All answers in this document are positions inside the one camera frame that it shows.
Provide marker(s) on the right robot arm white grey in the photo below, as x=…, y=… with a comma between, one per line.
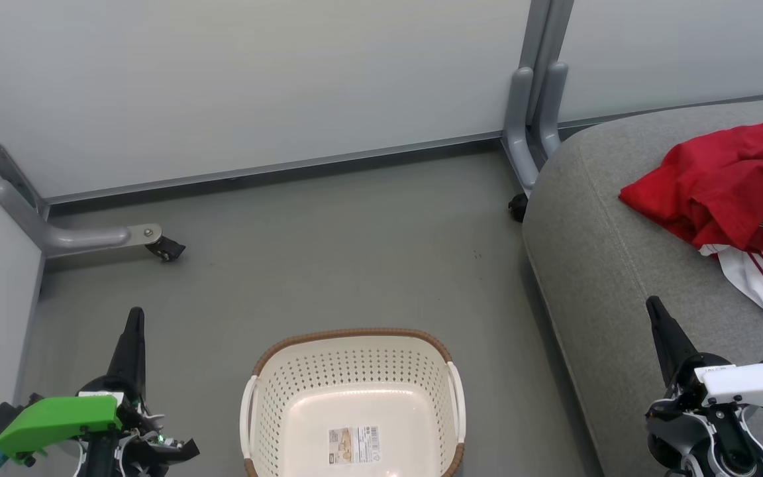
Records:
x=736, y=460

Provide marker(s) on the black caster with metal plate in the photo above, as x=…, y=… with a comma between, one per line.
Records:
x=166, y=249

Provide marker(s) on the grey double partition leg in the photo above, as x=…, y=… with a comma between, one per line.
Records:
x=520, y=126

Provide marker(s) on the grey fabric sofa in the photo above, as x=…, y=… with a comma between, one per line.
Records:
x=607, y=265

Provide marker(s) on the grey single partition leg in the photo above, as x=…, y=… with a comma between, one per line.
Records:
x=77, y=235

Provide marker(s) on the white laundry basket brown rim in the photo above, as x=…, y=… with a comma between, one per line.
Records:
x=355, y=391

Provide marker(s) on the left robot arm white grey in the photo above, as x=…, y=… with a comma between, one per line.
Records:
x=100, y=460

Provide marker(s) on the red and white basketball jersey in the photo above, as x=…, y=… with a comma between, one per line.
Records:
x=732, y=185

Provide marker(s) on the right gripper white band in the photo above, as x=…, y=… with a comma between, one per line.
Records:
x=746, y=384

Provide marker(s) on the small black round caster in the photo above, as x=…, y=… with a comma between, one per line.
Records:
x=518, y=207

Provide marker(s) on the paper label sticker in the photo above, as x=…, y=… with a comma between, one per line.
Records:
x=354, y=445

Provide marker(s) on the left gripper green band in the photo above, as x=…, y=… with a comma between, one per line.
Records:
x=57, y=421

